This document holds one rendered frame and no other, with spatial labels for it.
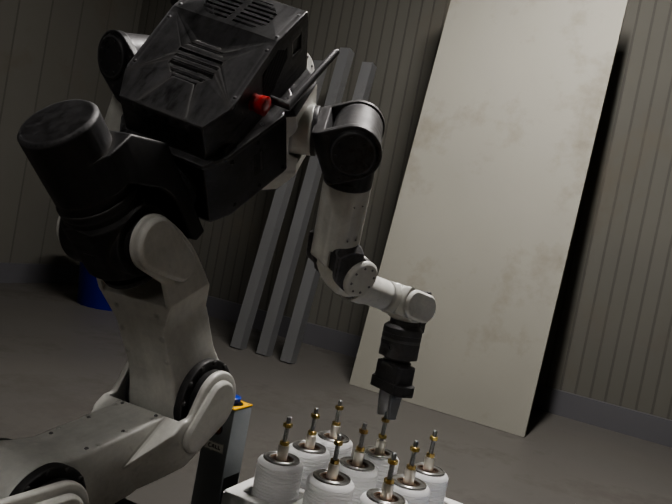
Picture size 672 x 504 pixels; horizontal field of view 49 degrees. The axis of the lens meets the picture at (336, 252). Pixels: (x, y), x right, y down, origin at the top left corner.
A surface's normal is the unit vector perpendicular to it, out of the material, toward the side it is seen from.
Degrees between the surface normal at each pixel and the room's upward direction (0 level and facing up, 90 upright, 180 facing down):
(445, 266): 80
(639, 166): 90
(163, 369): 119
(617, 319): 90
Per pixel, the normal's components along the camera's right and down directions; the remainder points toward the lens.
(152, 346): -0.48, 0.44
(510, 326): -0.41, -0.22
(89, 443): 0.11, -0.97
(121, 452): 0.87, 0.18
